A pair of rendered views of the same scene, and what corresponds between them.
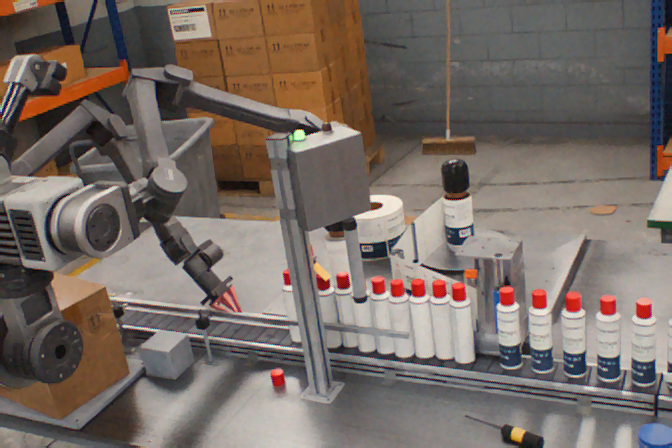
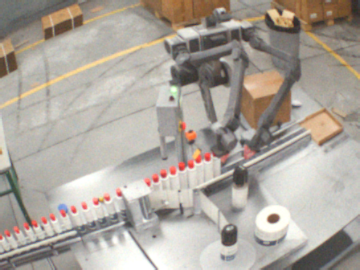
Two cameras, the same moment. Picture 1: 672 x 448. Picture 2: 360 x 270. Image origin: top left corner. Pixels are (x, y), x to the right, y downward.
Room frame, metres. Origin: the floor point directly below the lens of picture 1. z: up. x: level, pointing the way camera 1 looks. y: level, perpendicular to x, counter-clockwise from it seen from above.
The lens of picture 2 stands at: (3.13, -1.72, 3.08)
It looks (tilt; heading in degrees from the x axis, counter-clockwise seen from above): 41 degrees down; 127
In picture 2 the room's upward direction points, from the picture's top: 6 degrees counter-clockwise
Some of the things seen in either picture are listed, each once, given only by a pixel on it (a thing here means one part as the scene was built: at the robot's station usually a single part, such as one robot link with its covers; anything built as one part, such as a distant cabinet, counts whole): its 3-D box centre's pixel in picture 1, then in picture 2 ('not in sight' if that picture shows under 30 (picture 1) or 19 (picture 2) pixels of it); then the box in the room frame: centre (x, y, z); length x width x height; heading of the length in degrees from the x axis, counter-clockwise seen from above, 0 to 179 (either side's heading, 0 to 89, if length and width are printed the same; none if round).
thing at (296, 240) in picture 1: (301, 271); (179, 132); (1.77, 0.09, 1.16); 0.04 x 0.04 x 0.67; 61
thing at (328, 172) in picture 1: (324, 177); (169, 110); (1.79, 0.01, 1.38); 0.17 x 0.10 x 0.19; 116
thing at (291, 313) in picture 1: (294, 305); (215, 164); (1.96, 0.14, 0.98); 0.05 x 0.05 x 0.20
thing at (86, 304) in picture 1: (48, 340); (266, 100); (1.97, 0.80, 0.99); 0.30 x 0.24 x 0.27; 51
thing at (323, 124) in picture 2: not in sight; (321, 124); (2.40, 0.93, 0.85); 0.30 x 0.26 x 0.04; 61
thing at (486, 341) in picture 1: (491, 296); (138, 206); (1.80, -0.35, 1.01); 0.14 x 0.13 x 0.26; 61
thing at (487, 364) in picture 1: (329, 348); (202, 185); (1.92, 0.06, 0.86); 1.65 x 0.08 x 0.04; 61
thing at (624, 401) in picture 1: (330, 350); (202, 186); (1.92, 0.06, 0.85); 1.65 x 0.11 x 0.05; 61
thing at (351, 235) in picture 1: (355, 261); (162, 143); (1.75, -0.03, 1.18); 0.04 x 0.04 x 0.21
